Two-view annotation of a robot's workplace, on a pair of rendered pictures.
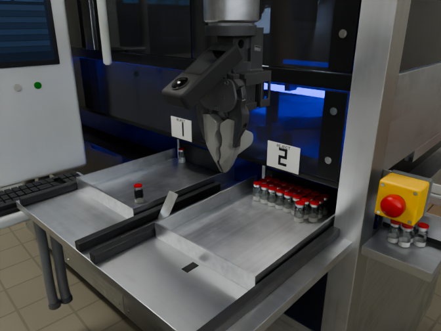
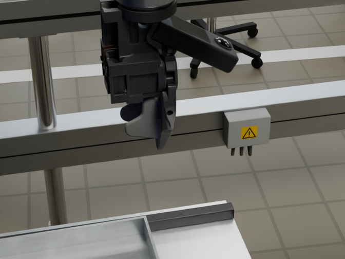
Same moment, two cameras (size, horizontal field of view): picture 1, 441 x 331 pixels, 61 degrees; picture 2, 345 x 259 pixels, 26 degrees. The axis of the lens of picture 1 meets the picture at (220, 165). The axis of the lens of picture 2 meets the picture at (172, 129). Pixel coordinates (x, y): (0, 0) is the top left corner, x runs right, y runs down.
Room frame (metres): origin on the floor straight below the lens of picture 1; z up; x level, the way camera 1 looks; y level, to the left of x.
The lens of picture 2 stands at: (1.18, 0.45, 1.66)
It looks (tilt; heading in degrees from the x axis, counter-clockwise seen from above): 35 degrees down; 214
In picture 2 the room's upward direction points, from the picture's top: straight up
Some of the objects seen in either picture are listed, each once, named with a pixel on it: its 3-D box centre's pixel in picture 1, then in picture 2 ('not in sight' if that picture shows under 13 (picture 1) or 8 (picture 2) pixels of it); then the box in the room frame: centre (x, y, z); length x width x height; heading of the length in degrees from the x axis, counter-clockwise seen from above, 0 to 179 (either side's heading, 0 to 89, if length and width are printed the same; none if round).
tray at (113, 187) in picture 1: (158, 178); not in sight; (0.95, 0.17, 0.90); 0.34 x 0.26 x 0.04; 137
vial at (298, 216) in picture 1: (299, 211); not in sight; (0.74, -0.18, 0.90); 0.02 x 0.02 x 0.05
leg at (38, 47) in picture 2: not in sight; (51, 151); (0.02, -0.73, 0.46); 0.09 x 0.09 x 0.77; 47
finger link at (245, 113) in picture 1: (232, 116); not in sight; (0.52, -0.02, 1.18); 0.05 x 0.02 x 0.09; 47
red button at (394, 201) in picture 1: (394, 205); not in sight; (0.60, -0.31, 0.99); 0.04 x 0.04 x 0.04; 47
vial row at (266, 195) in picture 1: (283, 200); not in sight; (0.80, -0.15, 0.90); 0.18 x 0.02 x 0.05; 48
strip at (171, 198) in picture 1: (149, 215); not in sight; (0.72, 0.15, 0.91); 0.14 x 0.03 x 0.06; 138
